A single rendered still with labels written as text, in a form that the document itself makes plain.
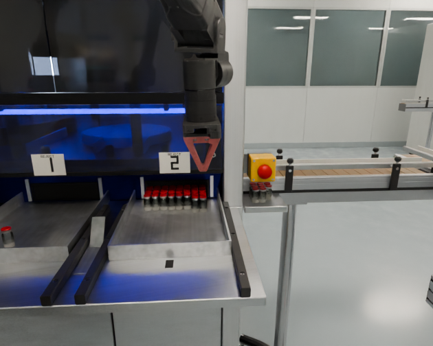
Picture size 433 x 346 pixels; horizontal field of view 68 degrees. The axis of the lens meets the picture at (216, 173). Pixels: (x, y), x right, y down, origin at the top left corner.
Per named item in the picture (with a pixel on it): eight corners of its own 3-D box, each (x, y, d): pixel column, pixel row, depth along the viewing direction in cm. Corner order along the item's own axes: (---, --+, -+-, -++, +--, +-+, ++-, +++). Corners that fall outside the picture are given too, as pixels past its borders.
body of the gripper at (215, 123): (217, 124, 65) (216, 86, 63) (220, 134, 56) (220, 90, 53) (185, 125, 65) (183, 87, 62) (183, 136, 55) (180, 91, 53)
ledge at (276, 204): (238, 195, 109) (238, 191, 109) (276, 195, 110) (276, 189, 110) (245, 213, 96) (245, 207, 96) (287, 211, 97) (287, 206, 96)
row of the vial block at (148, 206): (144, 208, 94) (143, 193, 93) (206, 206, 95) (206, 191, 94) (143, 211, 92) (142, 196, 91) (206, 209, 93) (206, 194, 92)
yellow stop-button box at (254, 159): (246, 174, 100) (247, 152, 97) (269, 174, 100) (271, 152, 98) (250, 182, 92) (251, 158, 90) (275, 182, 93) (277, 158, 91)
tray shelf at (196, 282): (7, 209, 99) (6, 202, 99) (234, 202, 103) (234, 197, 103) (-153, 324, 53) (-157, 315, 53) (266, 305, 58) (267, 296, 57)
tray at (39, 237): (23, 202, 99) (20, 191, 98) (109, 200, 101) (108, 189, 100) (-61, 265, 66) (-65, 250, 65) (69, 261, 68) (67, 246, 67)
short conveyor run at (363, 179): (238, 206, 105) (239, 160, 101) (232, 190, 120) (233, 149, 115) (439, 201, 110) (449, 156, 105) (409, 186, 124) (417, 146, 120)
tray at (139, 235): (135, 200, 101) (133, 189, 100) (218, 198, 103) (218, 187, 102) (108, 260, 68) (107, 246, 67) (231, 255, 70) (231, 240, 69)
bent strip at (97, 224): (95, 239, 77) (92, 216, 75) (108, 238, 77) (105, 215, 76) (73, 274, 64) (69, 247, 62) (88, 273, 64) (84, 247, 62)
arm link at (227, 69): (170, 16, 54) (218, 15, 51) (200, 22, 64) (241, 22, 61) (171, 89, 58) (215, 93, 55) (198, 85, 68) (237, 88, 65)
